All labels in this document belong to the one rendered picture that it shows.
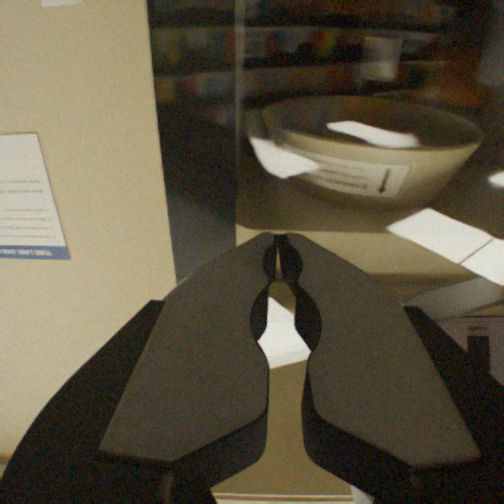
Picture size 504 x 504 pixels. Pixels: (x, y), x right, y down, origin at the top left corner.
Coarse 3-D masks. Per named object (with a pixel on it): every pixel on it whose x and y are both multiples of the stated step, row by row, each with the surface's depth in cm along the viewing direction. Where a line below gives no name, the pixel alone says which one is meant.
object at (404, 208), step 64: (192, 0) 9; (256, 0) 10; (320, 0) 10; (384, 0) 11; (448, 0) 11; (192, 64) 10; (256, 64) 11; (320, 64) 11; (384, 64) 12; (448, 64) 12; (192, 128) 11; (256, 128) 12; (320, 128) 12; (384, 128) 13; (448, 128) 14; (192, 192) 12; (256, 192) 13; (320, 192) 13; (384, 192) 14; (448, 192) 15; (192, 256) 13; (384, 256) 16; (448, 256) 18
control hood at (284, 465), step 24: (480, 312) 25; (288, 384) 24; (288, 408) 24; (288, 432) 23; (264, 456) 23; (288, 456) 23; (240, 480) 23; (264, 480) 23; (288, 480) 23; (312, 480) 23; (336, 480) 23
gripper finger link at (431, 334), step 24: (408, 312) 9; (432, 336) 8; (432, 360) 7; (456, 360) 7; (456, 384) 7; (480, 384) 7; (480, 408) 6; (480, 432) 6; (408, 480) 6; (432, 480) 5; (456, 480) 5; (480, 480) 5
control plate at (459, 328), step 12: (444, 324) 25; (456, 324) 25; (468, 324) 25; (480, 324) 25; (492, 324) 25; (456, 336) 25; (492, 336) 24; (492, 348) 24; (492, 360) 24; (492, 372) 24
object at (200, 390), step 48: (192, 288) 9; (240, 288) 9; (192, 336) 8; (240, 336) 8; (144, 384) 7; (192, 384) 7; (240, 384) 7; (144, 432) 6; (192, 432) 6; (240, 432) 6
